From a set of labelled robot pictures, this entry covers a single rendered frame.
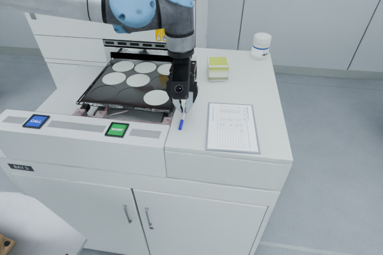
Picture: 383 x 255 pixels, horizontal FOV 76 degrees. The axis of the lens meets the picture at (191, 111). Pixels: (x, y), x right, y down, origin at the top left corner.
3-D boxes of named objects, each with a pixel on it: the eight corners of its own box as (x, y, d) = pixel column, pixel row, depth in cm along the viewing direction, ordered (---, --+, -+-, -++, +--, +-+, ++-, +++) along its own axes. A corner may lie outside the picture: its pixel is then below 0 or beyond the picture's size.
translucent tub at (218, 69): (207, 71, 97) (207, 56, 93) (225, 71, 97) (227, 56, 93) (208, 82, 92) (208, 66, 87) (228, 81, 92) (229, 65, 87)
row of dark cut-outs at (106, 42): (104, 44, 121) (103, 39, 119) (192, 49, 116) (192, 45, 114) (104, 44, 120) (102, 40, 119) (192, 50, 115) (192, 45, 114)
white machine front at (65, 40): (48, 60, 134) (13, -21, 109) (195, 71, 126) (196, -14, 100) (44, 62, 132) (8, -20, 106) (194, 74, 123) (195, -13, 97)
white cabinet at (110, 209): (111, 161, 183) (80, 65, 131) (242, 177, 173) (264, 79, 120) (66, 254, 135) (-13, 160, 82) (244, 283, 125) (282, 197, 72)
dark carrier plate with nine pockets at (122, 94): (115, 59, 120) (114, 58, 119) (184, 64, 116) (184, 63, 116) (81, 102, 94) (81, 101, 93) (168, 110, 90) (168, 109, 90)
